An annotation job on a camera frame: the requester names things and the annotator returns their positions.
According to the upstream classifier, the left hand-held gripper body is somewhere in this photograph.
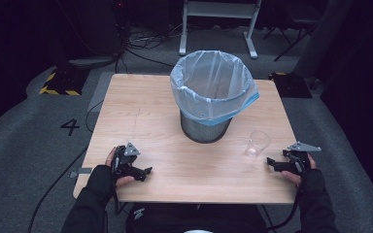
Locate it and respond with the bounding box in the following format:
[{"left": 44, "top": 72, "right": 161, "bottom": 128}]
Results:
[{"left": 112, "top": 142, "right": 143, "bottom": 179}]

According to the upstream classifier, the grey tape strip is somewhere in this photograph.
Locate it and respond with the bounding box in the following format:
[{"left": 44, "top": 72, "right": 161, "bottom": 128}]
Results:
[{"left": 68, "top": 167, "right": 93, "bottom": 180}]

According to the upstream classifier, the metal mesh trash can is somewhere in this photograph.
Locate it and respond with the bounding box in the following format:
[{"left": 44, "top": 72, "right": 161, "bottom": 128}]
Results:
[{"left": 179, "top": 109, "right": 233, "bottom": 145}]

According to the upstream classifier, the person's right hand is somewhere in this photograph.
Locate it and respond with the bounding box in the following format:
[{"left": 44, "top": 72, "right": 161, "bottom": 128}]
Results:
[{"left": 281, "top": 152, "right": 319, "bottom": 188}]

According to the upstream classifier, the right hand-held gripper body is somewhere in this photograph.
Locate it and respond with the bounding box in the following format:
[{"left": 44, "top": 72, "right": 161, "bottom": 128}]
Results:
[{"left": 282, "top": 141, "right": 322, "bottom": 176}]

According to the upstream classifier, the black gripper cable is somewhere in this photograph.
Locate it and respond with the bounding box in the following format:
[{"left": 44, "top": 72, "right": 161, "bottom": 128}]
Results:
[
  {"left": 112, "top": 188, "right": 129, "bottom": 217},
  {"left": 266, "top": 188, "right": 303, "bottom": 232}
]

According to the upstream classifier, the white metal stand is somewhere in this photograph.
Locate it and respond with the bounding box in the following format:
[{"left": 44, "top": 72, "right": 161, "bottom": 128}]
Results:
[{"left": 178, "top": 0, "right": 263, "bottom": 60}]

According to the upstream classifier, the black floor plate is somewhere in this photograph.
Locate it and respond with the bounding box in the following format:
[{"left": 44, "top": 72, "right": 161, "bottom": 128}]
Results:
[{"left": 268, "top": 71, "right": 313, "bottom": 99}]

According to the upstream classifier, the translucent blue trash bag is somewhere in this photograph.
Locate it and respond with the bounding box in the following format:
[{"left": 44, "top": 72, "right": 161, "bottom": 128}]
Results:
[{"left": 169, "top": 50, "right": 260, "bottom": 127}]

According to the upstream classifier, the black floor cable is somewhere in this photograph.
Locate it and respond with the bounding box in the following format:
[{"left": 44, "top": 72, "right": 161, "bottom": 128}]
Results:
[
  {"left": 84, "top": 99, "right": 105, "bottom": 134},
  {"left": 27, "top": 146, "right": 90, "bottom": 233}
]

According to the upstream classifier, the black yellow striped base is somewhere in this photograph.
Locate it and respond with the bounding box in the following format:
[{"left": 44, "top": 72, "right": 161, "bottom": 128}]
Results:
[{"left": 39, "top": 68, "right": 91, "bottom": 97}]

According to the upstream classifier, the bundle of black cables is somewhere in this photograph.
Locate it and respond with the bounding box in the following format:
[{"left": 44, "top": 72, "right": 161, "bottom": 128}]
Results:
[{"left": 114, "top": 22, "right": 184, "bottom": 75}]

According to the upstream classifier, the clear plastic cup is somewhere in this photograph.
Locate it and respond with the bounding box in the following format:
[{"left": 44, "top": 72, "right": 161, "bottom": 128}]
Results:
[{"left": 245, "top": 129, "right": 272, "bottom": 160}]

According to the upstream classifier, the person's left hand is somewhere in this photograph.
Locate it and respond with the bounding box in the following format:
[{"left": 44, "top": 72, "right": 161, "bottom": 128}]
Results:
[{"left": 105, "top": 147, "right": 136, "bottom": 189}]

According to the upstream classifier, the black folding stand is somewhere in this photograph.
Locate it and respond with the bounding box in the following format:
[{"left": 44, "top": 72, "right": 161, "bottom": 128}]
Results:
[{"left": 263, "top": 17, "right": 319, "bottom": 62}]

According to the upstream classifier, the grey curtain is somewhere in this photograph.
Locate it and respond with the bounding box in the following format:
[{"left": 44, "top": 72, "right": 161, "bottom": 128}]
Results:
[{"left": 293, "top": 0, "right": 355, "bottom": 80}]

